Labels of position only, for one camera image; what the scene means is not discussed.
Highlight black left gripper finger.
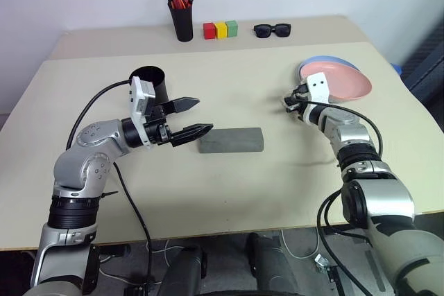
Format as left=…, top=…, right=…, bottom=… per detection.
left=161, top=96, right=202, bottom=116
left=169, top=123, right=214, bottom=148

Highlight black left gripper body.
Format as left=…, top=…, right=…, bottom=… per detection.
left=144, top=103, right=173, bottom=147

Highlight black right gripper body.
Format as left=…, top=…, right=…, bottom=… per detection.
left=292, top=82, right=310, bottom=119

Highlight grey felt glasses case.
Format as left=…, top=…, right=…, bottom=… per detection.
left=198, top=126, right=265, bottom=155

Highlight black plastic cup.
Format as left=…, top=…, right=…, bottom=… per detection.
left=130, top=65, right=170, bottom=106

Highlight pink plate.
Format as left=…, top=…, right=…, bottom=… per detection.
left=299, top=62, right=373, bottom=103

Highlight blue plate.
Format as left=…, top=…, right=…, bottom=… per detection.
left=298, top=54, right=358, bottom=80

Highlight black sunglasses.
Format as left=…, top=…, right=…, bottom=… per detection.
left=253, top=22, right=291, bottom=40

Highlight black pen holder cup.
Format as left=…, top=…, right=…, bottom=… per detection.
left=169, top=6, right=194, bottom=43

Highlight yellow wooden block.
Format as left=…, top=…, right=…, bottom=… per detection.
left=214, top=21, right=228, bottom=40

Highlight black ribbed object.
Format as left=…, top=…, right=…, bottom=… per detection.
left=402, top=21, right=444, bottom=103

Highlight dark rounded shape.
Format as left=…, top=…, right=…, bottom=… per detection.
left=162, top=245, right=208, bottom=296
left=245, top=232, right=296, bottom=296

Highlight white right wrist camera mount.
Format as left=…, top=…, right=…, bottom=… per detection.
left=305, top=71, right=330, bottom=105

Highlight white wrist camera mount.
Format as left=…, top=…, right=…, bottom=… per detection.
left=305, top=71, right=330, bottom=105
left=127, top=76, right=157, bottom=151

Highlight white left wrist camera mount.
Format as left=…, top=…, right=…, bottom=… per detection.
left=127, top=76, right=157, bottom=151

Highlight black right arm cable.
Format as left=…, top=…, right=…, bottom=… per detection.
left=298, top=100, right=384, bottom=296

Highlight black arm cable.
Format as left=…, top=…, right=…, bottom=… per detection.
left=298, top=100, right=384, bottom=296
left=65, top=80, right=155, bottom=286

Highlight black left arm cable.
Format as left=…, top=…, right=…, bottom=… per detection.
left=65, top=80, right=155, bottom=286

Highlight white floor cable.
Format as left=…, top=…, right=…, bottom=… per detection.
left=280, top=229, right=321, bottom=261

